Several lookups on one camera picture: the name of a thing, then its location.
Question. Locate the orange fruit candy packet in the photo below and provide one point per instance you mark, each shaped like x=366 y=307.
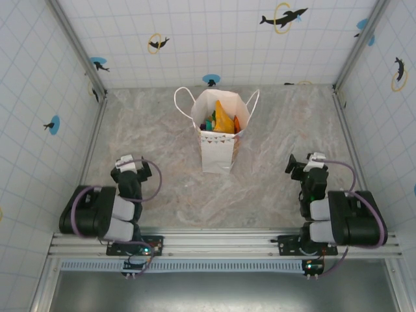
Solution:
x=237 y=125

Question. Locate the white paper gift bag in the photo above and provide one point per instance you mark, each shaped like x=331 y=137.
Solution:
x=216 y=156

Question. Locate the yellow snack bag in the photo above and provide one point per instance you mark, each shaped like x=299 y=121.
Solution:
x=223 y=120

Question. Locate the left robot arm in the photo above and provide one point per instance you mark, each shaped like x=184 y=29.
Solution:
x=84 y=211

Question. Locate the grey metal sheet panel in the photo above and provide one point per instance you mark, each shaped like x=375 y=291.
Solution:
x=227 y=292

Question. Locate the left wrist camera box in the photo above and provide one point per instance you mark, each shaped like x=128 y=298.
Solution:
x=126 y=162

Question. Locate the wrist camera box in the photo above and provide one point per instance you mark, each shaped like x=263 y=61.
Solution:
x=317 y=161
x=126 y=162

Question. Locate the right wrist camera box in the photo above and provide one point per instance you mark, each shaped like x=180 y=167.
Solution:
x=317 y=161

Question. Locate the aluminium table side rail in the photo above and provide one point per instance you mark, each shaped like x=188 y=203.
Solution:
x=347 y=130
x=94 y=136

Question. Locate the right arm's black base plate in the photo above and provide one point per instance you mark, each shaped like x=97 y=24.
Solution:
x=287 y=245

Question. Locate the aluminium mounting rail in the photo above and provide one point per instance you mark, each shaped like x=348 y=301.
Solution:
x=221 y=243

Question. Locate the aluminium frame post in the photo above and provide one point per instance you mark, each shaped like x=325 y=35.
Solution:
x=360 y=44
x=78 y=48

